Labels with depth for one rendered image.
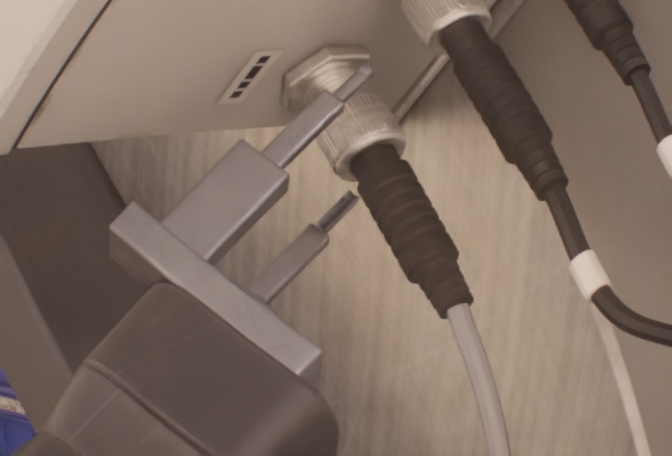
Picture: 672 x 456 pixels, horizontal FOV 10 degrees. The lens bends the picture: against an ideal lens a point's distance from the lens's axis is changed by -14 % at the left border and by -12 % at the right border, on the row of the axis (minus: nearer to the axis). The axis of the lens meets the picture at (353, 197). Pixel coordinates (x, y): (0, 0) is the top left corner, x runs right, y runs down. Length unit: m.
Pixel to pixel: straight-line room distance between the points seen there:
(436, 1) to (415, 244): 0.05
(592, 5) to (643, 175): 0.06
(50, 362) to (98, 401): 0.14
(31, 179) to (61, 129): 0.12
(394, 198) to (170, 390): 0.08
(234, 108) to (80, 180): 0.11
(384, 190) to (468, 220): 0.04
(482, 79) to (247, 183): 0.05
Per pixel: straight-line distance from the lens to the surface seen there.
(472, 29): 0.83
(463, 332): 0.84
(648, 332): 0.80
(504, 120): 0.82
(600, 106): 0.86
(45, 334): 0.92
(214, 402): 0.78
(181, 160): 0.95
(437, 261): 0.84
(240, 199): 0.82
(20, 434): 5.77
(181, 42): 0.83
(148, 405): 0.78
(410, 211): 0.84
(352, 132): 0.85
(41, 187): 0.96
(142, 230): 0.81
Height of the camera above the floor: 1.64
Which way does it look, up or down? 9 degrees down
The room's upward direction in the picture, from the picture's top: 4 degrees clockwise
